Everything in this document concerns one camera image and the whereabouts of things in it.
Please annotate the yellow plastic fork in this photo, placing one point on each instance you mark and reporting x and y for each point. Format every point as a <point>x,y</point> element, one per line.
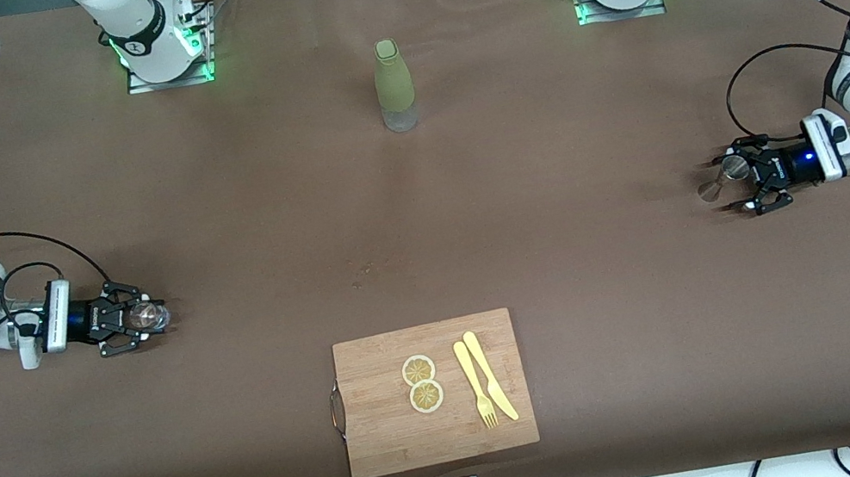
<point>470,375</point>

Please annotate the green sleeved clear bottle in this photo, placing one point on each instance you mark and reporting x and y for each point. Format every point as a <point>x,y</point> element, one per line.
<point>392,78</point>

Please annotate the wooden cutting board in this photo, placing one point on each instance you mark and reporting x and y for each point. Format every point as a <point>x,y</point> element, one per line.
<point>389,428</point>

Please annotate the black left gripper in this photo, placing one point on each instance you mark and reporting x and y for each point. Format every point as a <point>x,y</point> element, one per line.
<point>788,166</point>

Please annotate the small clear glass cup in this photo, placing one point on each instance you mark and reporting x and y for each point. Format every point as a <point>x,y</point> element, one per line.
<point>146,316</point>

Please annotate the steel jigger measuring cup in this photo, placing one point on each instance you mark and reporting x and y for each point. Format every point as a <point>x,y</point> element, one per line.
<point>732,170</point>

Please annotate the lemon slice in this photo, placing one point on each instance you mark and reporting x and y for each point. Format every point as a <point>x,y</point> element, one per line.
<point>427,397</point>
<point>418,369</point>

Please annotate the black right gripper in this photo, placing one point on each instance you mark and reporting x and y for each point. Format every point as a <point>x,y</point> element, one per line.
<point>82,319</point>

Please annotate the yellow plastic knife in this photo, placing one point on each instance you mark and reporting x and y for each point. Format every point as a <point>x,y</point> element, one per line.
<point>488,372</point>

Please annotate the brown table cover sheet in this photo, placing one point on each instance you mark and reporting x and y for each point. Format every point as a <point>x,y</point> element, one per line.
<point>567,248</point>

